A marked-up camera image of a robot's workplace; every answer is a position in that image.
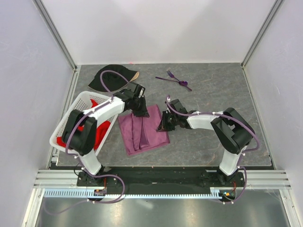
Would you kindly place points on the purple cloth napkin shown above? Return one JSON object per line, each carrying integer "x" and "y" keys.
{"x": 140, "y": 134}

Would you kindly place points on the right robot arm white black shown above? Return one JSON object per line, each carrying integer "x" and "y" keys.
{"x": 233, "y": 132}

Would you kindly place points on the purple fork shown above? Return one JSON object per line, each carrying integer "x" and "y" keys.
{"x": 172, "y": 76}

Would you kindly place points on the purple spoon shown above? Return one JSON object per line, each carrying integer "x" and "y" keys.
{"x": 181, "y": 83}

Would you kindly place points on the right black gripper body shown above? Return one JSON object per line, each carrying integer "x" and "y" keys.
{"x": 174, "y": 118}

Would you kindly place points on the aluminium frame post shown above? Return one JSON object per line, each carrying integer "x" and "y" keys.
{"x": 54, "y": 31}
{"x": 264, "y": 27}

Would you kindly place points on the black bucket hat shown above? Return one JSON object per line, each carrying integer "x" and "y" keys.
{"x": 113, "y": 81}

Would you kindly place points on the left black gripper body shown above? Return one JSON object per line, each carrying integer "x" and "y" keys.
{"x": 136, "y": 105}

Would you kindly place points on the red cloth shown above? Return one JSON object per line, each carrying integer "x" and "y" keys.
{"x": 99, "y": 132}

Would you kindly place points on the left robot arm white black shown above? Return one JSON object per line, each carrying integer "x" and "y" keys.
{"x": 102, "y": 112}

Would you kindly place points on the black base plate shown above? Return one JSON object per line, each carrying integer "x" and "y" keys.
{"x": 159, "y": 179}

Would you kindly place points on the blue cable duct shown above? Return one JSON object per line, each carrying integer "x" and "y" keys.
{"x": 95, "y": 194}

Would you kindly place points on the left aluminium frame post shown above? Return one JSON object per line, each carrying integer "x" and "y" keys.
{"x": 54, "y": 31}

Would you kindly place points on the right aluminium frame post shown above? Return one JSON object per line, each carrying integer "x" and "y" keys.
{"x": 264, "y": 27}

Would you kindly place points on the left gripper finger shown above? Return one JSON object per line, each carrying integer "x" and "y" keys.
{"x": 144, "y": 107}
{"x": 141, "y": 114}

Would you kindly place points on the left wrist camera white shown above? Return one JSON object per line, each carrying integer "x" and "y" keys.
{"x": 141, "y": 93}

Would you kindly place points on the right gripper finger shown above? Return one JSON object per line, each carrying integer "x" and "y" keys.
{"x": 163, "y": 126}
{"x": 169, "y": 125}

